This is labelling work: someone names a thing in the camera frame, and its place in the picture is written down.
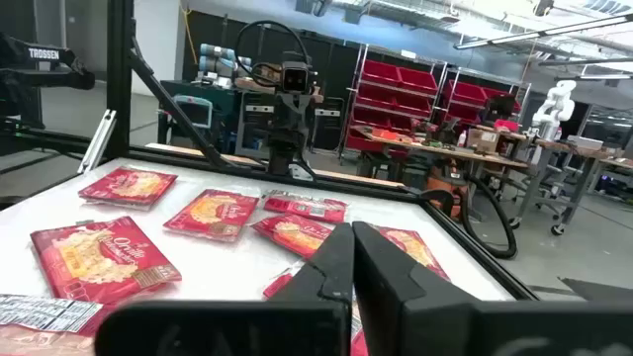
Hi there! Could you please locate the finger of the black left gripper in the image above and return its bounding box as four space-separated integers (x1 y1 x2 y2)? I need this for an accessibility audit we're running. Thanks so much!
290 117 305 149
276 118 293 149

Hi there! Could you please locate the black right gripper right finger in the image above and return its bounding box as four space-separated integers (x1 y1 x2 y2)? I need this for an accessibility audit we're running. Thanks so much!
352 221 633 356

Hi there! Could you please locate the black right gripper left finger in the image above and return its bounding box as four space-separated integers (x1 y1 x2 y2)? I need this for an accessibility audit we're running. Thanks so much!
93 222 355 356

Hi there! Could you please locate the red Orville popcorn bag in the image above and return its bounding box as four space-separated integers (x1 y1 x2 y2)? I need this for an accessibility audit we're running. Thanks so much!
29 216 183 306
0 294 118 356
261 260 370 356
370 224 451 283
261 191 348 224
250 213 333 261
162 188 261 243
77 166 179 212

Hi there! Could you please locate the dark machine cabinet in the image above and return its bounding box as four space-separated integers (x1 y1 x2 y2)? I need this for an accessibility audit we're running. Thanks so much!
157 79 243 154

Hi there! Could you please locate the grey teach pendant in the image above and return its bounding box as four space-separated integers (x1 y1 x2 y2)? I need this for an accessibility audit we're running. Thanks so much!
172 94 215 131

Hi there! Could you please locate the rack with red bins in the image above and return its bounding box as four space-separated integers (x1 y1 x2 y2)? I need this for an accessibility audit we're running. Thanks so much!
434 66 533 134
340 44 449 154

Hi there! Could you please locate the orange black shop vacuum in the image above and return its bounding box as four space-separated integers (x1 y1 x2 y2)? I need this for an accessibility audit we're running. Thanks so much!
419 162 471 219

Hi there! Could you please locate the wooden workbench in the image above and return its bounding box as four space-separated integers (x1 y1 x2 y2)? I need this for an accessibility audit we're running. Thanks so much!
353 123 530 172

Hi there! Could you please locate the cardboard box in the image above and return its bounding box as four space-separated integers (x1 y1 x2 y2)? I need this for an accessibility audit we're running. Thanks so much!
465 127 501 153

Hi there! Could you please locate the silver aluminium extrusion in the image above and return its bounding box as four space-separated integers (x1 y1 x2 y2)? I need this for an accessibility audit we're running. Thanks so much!
77 109 118 175

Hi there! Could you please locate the white humanoid robot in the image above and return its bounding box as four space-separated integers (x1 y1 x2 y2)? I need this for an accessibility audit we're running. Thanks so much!
529 78 579 142

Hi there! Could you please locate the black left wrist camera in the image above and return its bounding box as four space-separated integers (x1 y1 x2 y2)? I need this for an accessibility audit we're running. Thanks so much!
280 61 312 95

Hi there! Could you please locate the black vacuum hose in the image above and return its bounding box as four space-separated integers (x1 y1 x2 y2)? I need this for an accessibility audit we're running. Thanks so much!
419 175 519 261

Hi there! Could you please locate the black aluminium table frame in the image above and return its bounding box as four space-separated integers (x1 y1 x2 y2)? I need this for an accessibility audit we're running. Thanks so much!
0 0 540 302

